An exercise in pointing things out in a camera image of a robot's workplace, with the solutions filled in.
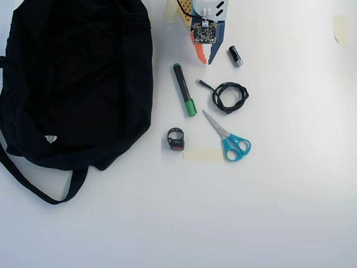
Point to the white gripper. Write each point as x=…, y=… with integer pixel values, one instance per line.
x=216, y=53

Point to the yellow perforated robot base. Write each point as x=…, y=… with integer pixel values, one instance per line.
x=185, y=16

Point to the black fabric bag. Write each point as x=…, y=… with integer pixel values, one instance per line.
x=69, y=83

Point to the small black battery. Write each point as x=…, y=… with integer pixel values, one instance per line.
x=235, y=56

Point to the black marker green cap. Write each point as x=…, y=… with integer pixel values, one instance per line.
x=182, y=86

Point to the long beige masking tape strip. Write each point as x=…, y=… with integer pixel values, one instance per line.
x=200, y=155

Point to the torn beige masking tape strip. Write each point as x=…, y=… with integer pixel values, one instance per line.
x=341, y=30

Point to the bare camera circuit board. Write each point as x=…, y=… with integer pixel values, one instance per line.
x=203, y=32

